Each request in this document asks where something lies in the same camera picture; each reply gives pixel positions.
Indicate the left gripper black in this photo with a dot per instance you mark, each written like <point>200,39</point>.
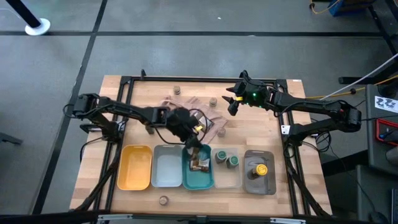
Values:
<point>180,123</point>

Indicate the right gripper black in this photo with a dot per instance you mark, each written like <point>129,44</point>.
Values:
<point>252,93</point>

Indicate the orange taco seasoning packet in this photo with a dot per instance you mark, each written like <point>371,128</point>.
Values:
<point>195,153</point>

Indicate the red brown seasoning packet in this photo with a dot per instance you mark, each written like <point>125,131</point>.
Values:
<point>205,165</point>

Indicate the dark packet white label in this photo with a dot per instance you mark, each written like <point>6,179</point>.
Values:
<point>206,121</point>

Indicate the green lid spice jar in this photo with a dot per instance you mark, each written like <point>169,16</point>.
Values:
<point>232,161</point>
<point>221,156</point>

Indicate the dark bottle yellow cap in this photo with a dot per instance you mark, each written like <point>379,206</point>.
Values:
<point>260,170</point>

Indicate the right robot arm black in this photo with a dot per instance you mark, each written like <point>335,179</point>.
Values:
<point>311,105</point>

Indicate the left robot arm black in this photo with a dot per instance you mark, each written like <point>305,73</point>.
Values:
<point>124,109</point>

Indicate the pile of pink cloth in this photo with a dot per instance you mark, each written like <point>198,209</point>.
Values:
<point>218,119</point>

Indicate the teal plastic bin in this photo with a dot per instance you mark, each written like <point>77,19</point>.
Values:
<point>197,180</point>

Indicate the grey plastic bin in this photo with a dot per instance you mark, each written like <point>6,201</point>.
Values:
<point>166,169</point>

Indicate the clear plastic bin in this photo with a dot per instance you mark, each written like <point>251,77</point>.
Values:
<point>227,177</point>

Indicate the yellow plastic bin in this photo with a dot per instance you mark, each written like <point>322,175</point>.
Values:
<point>133,169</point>

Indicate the smoked translucent plastic bin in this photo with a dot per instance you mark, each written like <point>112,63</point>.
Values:
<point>259,186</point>

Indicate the blue box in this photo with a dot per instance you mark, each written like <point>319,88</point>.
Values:
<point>345,7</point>

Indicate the black equipment cart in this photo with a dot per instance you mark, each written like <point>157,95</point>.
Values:
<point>373,152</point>

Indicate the white printed paper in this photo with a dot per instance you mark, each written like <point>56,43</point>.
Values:
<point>385,104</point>

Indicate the black table frame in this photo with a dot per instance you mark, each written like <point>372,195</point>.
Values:
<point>202,79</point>

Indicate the black aluminium rig frame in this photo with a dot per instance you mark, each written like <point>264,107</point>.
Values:
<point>186,218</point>

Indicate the silver metal bracket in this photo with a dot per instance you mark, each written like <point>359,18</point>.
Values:
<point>115,217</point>
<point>287,221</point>

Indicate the black post white base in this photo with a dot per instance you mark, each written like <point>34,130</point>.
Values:
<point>37,26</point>

